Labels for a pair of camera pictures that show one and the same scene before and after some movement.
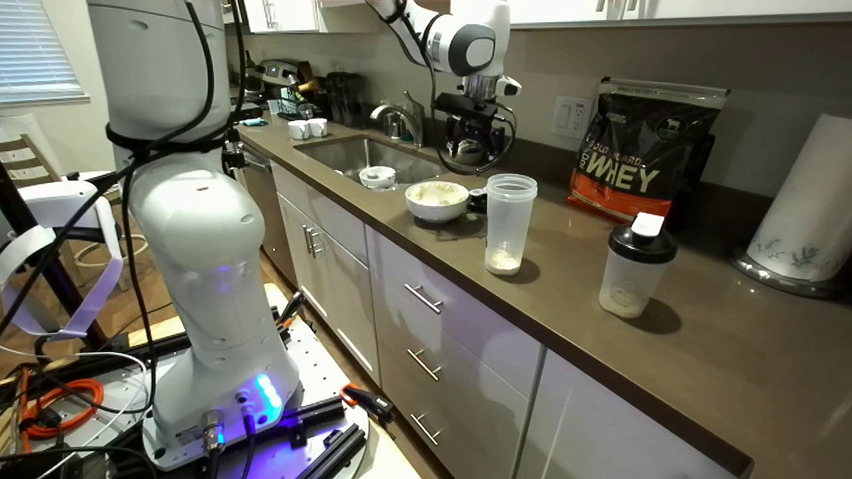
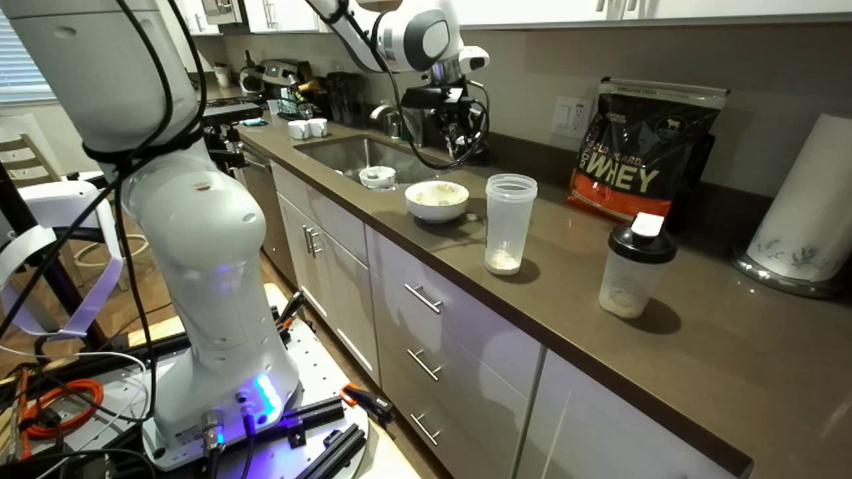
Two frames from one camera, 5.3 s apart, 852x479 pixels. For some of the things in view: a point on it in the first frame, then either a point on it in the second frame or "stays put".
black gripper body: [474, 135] -> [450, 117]
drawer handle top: [417, 290] stays put
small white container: [380, 177] stays put
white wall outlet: [571, 116] stays put
